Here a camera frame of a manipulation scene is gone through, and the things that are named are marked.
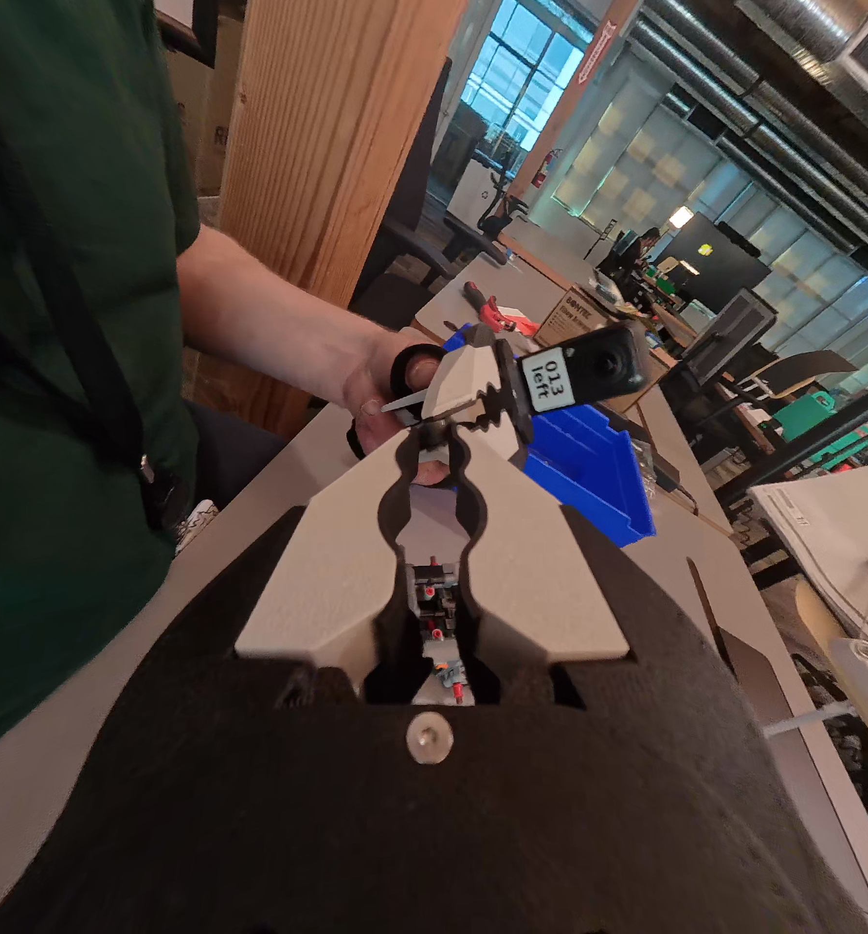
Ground green plastic case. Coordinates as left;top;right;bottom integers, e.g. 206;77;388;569
772;393;847;444

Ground black metal pole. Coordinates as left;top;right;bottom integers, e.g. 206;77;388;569
715;376;868;508

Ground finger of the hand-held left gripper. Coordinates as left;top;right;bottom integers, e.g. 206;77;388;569
452;417;520;464
421;341;502;424

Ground black shoulder strap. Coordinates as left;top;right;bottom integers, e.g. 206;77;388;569
0;44;194;534

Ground black office chair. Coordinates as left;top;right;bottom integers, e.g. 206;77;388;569
350;58;511;311

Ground paned window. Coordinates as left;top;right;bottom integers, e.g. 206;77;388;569
462;0;597;156

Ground clear plastic bags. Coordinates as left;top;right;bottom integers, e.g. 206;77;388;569
634;434;661;501

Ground person's dark trousers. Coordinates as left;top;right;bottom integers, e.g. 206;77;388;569
186;400;290;512

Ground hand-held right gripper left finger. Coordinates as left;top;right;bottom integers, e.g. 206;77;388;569
233;429;422;704

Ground lego car model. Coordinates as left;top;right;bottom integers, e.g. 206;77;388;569
405;556;473;707

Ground large black monitor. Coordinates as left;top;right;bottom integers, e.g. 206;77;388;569
653;212;772;315

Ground silver air duct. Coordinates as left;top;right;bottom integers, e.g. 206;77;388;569
733;0;868;147

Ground black power adapter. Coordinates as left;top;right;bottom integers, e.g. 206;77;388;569
653;452;698;515

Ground person's left hand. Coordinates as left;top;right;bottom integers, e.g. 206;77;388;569
343;327;455;488

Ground white patterned object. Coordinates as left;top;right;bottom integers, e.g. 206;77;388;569
173;498;221;557

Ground lego instruction booklet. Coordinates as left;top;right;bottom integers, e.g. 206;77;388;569
749;456;868;647

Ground red hanging sign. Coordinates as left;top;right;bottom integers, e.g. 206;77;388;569
576;18;617;87

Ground red handled tool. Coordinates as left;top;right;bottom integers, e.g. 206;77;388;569
463;279;524;331

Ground person's green shirt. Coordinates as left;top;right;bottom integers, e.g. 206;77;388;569
0;0;201;763

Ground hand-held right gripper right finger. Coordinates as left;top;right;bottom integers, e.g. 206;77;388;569
449;425;631;704

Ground person's left forearm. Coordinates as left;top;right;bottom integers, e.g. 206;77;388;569
177;225;398;410

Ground brown cardboard box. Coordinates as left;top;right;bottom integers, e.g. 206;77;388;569
535;285;679;413

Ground blue plastic bin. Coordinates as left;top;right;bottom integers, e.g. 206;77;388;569
445;323;657;550

